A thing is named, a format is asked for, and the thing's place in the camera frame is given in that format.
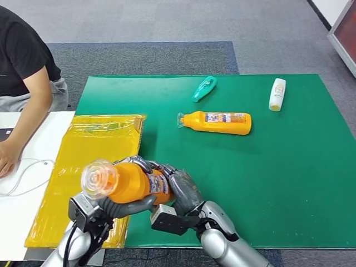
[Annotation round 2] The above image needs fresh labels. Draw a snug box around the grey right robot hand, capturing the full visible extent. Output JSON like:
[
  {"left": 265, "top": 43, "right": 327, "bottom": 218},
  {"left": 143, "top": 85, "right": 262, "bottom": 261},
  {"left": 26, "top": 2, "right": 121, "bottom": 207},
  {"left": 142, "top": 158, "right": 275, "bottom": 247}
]
[{"left": 149, "top": 161, "right": 204, "bottom": 217}]

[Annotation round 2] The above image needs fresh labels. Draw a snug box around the person's hand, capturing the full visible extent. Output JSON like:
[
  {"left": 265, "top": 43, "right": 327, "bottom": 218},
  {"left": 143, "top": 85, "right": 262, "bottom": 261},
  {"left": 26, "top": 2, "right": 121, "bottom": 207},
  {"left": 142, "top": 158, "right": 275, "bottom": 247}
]
[{"left": 0, "top": 141, "right": 21, "bottom": 179}]

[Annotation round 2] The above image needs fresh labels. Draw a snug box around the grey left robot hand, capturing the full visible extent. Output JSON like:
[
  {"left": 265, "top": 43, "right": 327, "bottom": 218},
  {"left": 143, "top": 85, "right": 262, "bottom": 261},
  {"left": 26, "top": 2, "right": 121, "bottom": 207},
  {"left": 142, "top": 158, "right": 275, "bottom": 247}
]
[{"left": 99, "top": 155, "right": 156, "bottom": 219}]

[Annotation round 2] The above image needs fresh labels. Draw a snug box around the orange Tide detergent bottle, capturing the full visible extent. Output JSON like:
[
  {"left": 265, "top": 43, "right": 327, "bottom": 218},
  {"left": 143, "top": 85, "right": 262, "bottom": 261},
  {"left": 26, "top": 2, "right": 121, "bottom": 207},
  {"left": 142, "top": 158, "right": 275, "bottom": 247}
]
[{"left": 81, "top": 159, "right": 174, "bottom": 205}]

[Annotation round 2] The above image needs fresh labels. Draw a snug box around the teal plastic bottle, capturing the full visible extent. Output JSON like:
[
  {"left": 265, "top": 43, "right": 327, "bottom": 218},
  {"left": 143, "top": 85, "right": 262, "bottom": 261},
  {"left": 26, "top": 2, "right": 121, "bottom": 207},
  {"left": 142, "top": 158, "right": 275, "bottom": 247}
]
[{"left": 192, "top": 76, "right": 218, "bottom": 103}]

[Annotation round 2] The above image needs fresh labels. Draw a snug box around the white plastic bottle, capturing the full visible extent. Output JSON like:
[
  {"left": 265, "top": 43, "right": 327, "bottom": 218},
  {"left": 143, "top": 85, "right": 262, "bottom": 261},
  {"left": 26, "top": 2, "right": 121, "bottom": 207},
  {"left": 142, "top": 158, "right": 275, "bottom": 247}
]
[{"left": 269, "top": 77, "right": 287, "bottom": 112}]

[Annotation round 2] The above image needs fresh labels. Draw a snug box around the black flat device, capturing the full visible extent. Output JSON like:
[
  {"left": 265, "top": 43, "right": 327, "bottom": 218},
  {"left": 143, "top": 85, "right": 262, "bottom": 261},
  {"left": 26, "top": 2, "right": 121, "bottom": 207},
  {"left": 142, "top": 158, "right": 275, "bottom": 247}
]
[{"left": 0, "top": 127, "right": 14, "bottom": 142}]

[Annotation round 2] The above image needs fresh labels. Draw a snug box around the yellow transparent plastic bag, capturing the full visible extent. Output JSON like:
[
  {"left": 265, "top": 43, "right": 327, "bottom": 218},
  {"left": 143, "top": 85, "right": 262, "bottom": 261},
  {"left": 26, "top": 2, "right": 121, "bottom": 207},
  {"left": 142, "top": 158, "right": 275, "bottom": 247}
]
[{"left": 24, "top": 114, "right": 146, "bottom": 249}]

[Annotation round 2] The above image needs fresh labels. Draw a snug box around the person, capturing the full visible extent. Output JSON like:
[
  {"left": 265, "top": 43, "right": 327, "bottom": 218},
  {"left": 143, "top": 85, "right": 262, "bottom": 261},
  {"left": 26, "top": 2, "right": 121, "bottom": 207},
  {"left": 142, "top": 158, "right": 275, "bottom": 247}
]
[{"left": 0, "top": 5, "right": 69, "bottom": 179}]

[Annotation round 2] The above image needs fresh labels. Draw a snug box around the green table mat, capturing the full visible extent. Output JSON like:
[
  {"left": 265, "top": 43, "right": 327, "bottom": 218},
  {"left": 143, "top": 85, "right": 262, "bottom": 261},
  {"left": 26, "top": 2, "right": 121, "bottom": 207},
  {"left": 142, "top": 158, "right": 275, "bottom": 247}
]
[{"left": 75, "top": 74, "right": 356, "bottom": 249}]

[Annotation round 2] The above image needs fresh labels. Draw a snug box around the white framed red panel cabinet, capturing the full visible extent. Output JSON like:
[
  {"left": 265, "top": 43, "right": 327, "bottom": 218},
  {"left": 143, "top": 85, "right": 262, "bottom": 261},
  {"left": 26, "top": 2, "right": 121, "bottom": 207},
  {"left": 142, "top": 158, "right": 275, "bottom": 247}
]
[{"left": 327, "top": 0, "right": 356, "bottom": 79}]

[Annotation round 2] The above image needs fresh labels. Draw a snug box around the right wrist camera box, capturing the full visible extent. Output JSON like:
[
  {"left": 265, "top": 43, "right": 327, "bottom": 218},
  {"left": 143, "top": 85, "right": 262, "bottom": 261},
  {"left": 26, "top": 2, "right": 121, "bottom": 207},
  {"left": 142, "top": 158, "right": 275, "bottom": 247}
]
[{"left": 150, "top": 204, "right": 201, "bottom": 236}]

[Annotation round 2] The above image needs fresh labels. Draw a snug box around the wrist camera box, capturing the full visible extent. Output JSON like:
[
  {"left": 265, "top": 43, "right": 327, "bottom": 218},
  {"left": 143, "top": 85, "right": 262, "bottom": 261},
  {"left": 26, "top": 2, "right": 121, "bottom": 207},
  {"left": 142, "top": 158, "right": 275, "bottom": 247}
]
[
  {"left": 68, "top": 192, "right": 113, "bottom": 240},
  {"left": 150, "top": 204, "right": 201, "bottom": 236}
]

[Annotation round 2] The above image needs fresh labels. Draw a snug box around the white cable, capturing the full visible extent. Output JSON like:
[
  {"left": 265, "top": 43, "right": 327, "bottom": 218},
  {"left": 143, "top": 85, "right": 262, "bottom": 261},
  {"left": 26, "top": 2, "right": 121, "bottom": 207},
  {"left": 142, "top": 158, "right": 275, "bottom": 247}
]
[{"left": 0, "top": 158, "right": 55, "bottom": 197}]

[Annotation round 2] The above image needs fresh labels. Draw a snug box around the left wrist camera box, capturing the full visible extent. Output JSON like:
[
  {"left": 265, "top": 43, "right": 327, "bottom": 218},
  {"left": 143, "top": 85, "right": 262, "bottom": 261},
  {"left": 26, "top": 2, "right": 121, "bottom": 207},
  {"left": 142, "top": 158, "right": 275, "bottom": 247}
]
[{"left": 68, "top": 192, "right": 113, "bottom": 240}]

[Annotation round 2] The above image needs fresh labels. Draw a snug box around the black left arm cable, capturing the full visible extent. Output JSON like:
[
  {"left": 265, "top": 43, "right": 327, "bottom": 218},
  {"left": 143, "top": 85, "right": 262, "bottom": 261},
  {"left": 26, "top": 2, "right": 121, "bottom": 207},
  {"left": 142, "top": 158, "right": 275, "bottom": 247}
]
[{"left": 63, "top": 225, "right": 79, "bottom": 267}]

